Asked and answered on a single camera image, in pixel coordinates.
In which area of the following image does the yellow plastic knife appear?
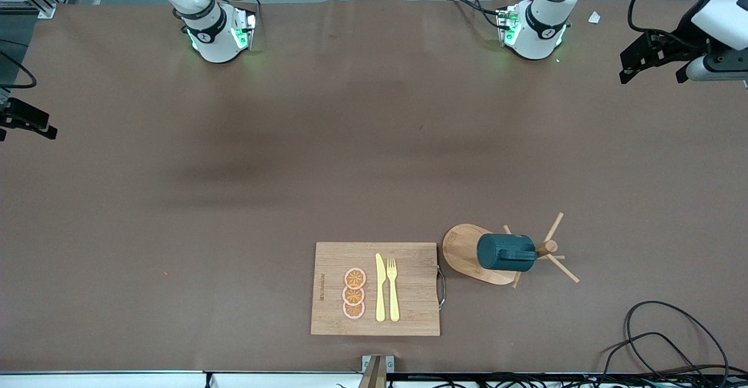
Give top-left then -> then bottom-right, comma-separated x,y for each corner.
375,253 -> 387,323

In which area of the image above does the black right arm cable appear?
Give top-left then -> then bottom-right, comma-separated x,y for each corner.
0,49 -> 37,90

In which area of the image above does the metal mounting bracket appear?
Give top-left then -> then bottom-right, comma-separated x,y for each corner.
361,355 -> 396,388

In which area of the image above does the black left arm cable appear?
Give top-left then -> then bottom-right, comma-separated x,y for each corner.
627,0 -> 696,50

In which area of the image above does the black looped cable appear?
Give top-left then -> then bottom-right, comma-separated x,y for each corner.
602,332 -> 702,377
624,300 -> 731,388

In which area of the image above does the white table edge rail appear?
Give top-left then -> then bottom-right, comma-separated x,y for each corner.
0,369 -> 748,388

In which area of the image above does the bamboo cutting board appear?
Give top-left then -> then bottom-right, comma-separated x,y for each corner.
310,242 -> 446,337

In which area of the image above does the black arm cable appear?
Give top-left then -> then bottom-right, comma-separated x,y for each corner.
0,49 -> 37,90
627,0 -> 696,50

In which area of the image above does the dark green cup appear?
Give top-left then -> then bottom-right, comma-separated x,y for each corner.
477,233 -> 537,272

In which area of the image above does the wooden cup rack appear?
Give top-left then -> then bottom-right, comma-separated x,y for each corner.
442,212 -> 580,288

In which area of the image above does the yellow plastic fork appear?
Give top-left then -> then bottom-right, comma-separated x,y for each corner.
386,258 -> 400,323

